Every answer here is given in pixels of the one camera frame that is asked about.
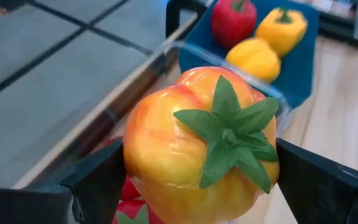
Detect red bell pepper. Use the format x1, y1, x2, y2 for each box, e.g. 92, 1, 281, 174
210, 0, 259, 50

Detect clear plastic bin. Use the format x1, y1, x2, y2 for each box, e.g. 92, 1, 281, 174
158, 39, 293, 138

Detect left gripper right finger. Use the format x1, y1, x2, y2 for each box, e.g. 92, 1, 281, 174
274, 138, 358, 224

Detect yellow bell pepper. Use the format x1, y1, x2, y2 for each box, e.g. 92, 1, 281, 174
253, 6, 309, 58
224, 37, 282, 84

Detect orange-yellow tomato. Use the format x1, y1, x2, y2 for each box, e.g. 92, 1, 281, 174
122, 65, 282, 224

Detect blue bin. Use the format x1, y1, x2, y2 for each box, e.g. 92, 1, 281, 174
178, 0, 320, 110

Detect red tomato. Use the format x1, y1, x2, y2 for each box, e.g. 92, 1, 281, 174
111, 198, 165, 224

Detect black table frame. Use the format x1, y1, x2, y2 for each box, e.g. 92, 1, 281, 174
26, 0, 211, 190

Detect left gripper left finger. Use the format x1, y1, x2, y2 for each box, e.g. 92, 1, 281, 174
0, 138, 127, 224

